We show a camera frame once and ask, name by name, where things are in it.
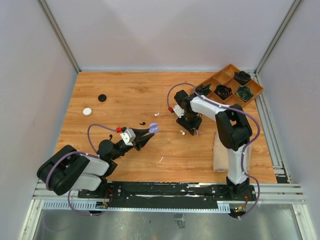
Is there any aluminium frame rail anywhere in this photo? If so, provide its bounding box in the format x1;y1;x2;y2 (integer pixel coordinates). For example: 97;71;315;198
36;0;81;74

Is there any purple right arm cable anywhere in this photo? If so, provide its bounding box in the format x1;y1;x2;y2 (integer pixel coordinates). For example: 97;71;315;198
166;82;261;221

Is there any black orange rolled tie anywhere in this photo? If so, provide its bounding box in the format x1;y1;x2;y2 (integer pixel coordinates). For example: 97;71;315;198
214;84;233;100

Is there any dark green rolled tie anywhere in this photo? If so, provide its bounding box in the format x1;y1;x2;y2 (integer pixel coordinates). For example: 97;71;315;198
195;83;212;97

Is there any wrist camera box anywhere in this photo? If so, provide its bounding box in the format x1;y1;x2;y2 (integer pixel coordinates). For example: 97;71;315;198
120;128;136;146
173;104;185;118

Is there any blue yellow rolled tie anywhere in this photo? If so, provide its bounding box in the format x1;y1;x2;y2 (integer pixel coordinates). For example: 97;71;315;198
235;86;253;103

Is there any purple earbud charging case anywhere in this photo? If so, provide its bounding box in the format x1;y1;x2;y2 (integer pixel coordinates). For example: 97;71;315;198
148;122;160;134

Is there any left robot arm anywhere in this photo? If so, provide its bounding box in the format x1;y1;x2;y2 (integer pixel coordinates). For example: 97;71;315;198
36;123;159;198

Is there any white round charging case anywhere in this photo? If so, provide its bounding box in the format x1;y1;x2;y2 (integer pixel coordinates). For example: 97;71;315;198
82;107;93;116

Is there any beige folded cloth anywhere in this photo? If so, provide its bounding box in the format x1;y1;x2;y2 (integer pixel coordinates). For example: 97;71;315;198
213;133;252;173

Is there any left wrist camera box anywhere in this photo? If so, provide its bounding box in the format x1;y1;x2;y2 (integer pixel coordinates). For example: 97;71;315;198
120;128;136;146

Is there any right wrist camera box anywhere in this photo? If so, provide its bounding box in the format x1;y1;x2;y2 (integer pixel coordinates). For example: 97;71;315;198
173;104;185;118

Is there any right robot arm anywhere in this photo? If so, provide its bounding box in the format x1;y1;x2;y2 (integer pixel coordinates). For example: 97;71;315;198
171;90;253;200

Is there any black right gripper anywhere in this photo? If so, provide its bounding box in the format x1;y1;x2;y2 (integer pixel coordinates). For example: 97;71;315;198
176;111;202;135

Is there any black dotted rolled tie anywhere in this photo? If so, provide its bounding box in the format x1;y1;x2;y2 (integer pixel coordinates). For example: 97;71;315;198
233;71;251;86

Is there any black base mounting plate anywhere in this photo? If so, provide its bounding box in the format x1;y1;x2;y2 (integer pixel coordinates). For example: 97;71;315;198
77;181;258;210

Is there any wooden compartment tray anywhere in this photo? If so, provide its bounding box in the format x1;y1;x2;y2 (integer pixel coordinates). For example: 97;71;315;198
196;64;264;113

